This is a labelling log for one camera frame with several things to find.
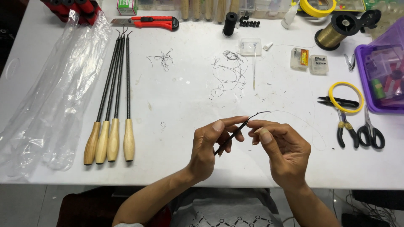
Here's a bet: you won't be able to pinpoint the person's left hand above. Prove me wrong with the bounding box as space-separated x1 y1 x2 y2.
189 116 250 183

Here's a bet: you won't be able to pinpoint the person's right hand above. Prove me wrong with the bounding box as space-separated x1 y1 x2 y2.
246 119 312 190

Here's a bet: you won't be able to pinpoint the thin black rod with guide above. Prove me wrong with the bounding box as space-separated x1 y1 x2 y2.
214 111 271 156

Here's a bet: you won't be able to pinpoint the person's grey printed shirt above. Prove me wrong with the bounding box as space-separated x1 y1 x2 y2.
169 188 284 227

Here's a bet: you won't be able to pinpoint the black thread snips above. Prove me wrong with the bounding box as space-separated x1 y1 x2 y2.
317 96 360 108

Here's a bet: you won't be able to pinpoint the thin needle tool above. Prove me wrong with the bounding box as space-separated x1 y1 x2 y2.
253 44 257 91

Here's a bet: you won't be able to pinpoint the small clear box white label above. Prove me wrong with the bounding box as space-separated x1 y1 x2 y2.
309 54 329 75

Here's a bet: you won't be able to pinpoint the small clear box orange label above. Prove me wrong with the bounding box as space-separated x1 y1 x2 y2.
290 47 310 70

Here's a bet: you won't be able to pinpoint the small tangle of black thread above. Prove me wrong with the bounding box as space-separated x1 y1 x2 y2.
146 48 174 72

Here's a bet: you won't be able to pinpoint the small clear open box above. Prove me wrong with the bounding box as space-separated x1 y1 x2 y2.
238 38 263 57

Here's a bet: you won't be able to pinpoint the nail clipper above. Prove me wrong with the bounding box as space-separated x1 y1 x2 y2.
344 53 356 72

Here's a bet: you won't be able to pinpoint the black thread spool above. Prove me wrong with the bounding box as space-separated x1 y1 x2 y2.
222 12 238 37

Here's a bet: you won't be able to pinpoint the purple plastic tray with parts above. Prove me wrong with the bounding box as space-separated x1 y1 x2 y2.
354 16 404 114

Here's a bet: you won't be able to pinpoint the gold thread spool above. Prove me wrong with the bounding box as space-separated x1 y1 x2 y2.
314 12 362 51

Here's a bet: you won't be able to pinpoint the row of small black caps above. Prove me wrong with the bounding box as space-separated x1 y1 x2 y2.
239 15 261 28

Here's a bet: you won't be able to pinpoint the red utility knife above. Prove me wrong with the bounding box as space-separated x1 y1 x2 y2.
110 16 180 32

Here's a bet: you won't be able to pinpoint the white glue bottle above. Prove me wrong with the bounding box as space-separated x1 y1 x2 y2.
280 1 300 30

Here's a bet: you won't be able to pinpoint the clear plastic organizer boxes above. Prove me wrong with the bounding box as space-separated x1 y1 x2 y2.
138 0 367 19

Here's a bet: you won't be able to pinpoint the yellow tape roll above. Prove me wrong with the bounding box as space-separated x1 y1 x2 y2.
299 0 337 18

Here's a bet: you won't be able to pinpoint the black spool holder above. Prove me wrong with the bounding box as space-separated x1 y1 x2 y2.
359 9 382 33

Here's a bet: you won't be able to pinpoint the green and white box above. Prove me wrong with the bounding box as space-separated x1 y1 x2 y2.
116 0 138 16

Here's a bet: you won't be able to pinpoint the clear plastic sleeve bags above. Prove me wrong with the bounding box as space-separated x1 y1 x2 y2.
0 9 113 182

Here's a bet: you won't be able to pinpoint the clear bubble wrap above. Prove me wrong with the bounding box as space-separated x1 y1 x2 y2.
366 0 404 40

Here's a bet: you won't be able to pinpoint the bundle of red black grips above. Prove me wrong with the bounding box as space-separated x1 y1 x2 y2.
40 0 103 26

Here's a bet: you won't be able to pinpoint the yellow-handled pliers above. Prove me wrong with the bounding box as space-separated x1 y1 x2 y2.
336 109 360 149

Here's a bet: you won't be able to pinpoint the yellow tape ring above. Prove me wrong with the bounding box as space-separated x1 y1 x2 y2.
328 82 365 114

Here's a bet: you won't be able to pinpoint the black rod with wooden handle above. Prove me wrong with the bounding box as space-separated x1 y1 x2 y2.
95 33 124 165
83 30 121 166
107 27 126 163
123 30 136 162

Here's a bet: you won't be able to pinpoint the black-handled scissors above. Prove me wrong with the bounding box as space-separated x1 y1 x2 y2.
357 105 385 149

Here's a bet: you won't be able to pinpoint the cables on floor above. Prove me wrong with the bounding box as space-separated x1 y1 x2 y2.
331 190 404 227

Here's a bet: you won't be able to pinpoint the row of wooden handles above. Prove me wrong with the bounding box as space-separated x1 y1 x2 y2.
180 0 241 23

